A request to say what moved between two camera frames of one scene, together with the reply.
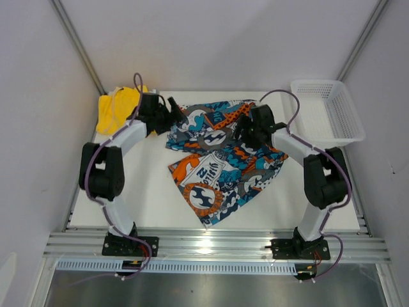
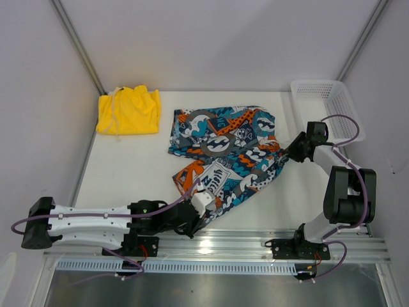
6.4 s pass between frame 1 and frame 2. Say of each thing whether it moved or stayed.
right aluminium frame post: stayed
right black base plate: stayed
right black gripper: moved
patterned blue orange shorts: moved
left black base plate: stayed
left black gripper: moved
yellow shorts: stayed
